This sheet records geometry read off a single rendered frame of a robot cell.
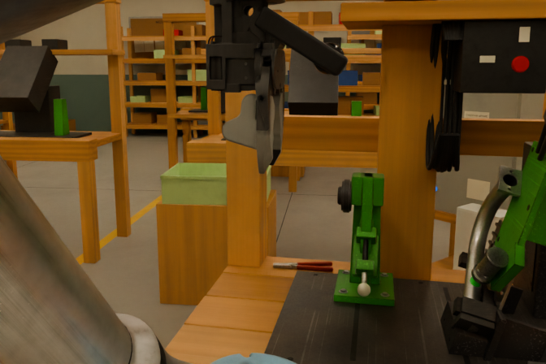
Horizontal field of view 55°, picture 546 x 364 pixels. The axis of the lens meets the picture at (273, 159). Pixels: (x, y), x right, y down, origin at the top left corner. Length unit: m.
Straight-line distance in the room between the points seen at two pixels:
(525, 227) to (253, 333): 0.54
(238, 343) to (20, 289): 0.76
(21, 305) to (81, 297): 0.05
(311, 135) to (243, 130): 0.79
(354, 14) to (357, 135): 0.35
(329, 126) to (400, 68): 0.24
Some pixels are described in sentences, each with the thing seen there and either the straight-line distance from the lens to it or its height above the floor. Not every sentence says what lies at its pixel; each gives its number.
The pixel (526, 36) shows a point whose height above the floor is 1.46.
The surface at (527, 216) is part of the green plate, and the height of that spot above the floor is 1.16.
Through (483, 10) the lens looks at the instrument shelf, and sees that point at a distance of 1.18.
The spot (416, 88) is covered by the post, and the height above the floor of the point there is 1.35.
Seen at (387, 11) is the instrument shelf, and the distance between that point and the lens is 1.16.
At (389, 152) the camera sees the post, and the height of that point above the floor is 1.20.
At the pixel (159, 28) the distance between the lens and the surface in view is 11.45.
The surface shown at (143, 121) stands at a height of 0.31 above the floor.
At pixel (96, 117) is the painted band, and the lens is 12.05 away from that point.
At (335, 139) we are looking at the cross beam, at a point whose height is 1.22.
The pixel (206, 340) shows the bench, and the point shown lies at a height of 0.88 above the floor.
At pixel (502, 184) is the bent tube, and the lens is 1.02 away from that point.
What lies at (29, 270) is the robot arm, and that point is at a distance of 0.34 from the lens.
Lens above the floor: 1.40
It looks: 10 degrees down
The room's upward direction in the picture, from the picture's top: straight up
